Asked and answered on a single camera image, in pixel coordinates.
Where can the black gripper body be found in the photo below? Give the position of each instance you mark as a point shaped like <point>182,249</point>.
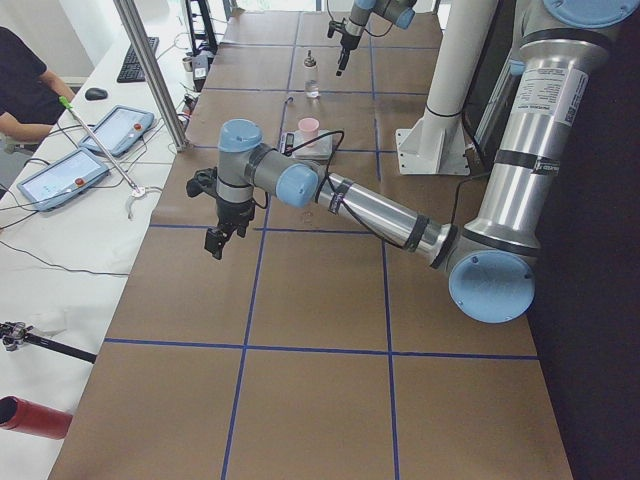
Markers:
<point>349,41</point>
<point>233,211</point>

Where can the clear glass sauce bottle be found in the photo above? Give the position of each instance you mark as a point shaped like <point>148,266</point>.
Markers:
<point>311,86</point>

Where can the pink paper cup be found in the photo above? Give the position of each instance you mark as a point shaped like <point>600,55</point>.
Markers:
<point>308,128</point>

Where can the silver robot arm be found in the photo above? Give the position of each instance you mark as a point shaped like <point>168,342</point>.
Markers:
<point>488,262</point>
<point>397,13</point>

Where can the digital kitchen scale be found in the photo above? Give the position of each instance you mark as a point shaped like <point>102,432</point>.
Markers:
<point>319,150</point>

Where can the metal grabber stick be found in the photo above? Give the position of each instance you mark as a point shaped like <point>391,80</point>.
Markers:
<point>138,192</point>

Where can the far blue teach pendant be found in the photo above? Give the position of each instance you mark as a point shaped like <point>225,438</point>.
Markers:
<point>122,127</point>

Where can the blue teach pendant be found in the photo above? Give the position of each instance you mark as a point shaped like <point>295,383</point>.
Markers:
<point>63,180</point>
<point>122,127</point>

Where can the near blue teach pendant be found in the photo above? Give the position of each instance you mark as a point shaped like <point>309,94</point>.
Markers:
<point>63,180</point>

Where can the black keyboard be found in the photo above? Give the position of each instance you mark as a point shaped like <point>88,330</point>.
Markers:
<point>131,70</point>

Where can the black computer mouse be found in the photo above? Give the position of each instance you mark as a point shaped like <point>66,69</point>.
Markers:
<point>95,94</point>

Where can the black tripod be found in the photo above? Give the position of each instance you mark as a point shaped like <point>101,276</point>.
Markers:
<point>14,335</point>

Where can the person in black shirt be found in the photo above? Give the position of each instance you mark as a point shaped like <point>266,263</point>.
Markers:
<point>30,92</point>

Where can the red cylinder bottle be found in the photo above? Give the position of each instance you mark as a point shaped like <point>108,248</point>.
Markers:
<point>26,417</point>

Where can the wrist black camera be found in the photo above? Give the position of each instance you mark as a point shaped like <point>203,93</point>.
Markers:
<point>336,28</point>
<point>203,181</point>

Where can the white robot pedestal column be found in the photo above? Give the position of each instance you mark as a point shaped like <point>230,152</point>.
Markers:
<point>436,144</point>

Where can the aluminium frame post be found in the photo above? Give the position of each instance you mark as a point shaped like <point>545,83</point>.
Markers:
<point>137,34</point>

